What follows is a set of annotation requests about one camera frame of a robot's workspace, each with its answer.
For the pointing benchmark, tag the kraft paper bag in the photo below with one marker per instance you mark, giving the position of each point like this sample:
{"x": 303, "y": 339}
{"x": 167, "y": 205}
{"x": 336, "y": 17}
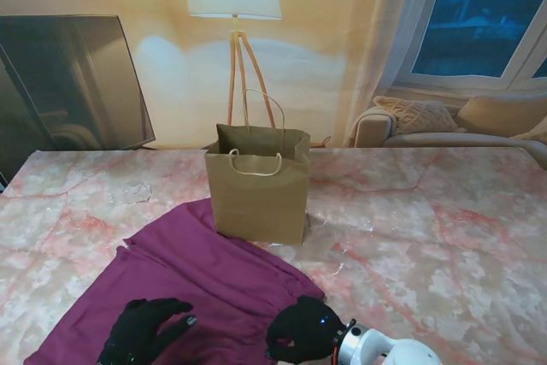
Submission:
{"x": 256, "y": 207}

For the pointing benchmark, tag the beige sofa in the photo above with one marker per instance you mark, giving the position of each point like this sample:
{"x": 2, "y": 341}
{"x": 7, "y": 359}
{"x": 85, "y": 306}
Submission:
{"x": 448, "y": 139}

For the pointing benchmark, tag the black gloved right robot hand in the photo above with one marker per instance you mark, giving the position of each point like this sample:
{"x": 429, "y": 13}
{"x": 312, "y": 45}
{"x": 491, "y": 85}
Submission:
{"x": 303, "y": 328}

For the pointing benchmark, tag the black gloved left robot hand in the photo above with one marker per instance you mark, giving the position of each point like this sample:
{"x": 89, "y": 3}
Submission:
{"x": 137, "y": 335}

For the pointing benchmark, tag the plain tan cushion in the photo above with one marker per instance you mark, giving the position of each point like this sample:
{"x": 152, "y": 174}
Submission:
{"x": 500, "y": 115}

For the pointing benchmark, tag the knitted beige cushion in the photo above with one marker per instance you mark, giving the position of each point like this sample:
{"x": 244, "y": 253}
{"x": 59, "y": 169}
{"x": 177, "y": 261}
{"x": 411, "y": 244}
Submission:
{"x": 419, "y": 115}

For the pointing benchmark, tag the sheer white curtain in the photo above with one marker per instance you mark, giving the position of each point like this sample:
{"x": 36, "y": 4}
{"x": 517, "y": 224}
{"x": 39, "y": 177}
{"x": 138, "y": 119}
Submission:
{"x": 384, "y": 40}

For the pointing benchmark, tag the purple shorts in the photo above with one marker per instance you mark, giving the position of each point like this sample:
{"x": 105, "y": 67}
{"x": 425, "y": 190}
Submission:
{"x": 213, "y": 279}

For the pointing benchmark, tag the white framed window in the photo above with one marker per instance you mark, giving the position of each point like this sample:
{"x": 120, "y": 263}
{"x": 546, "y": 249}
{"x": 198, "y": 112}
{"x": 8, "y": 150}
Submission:
{"x": 478, "y": 23}

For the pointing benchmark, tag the flat screen television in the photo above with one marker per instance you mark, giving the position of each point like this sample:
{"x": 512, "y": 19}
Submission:
{"x": 64, "y": 83}

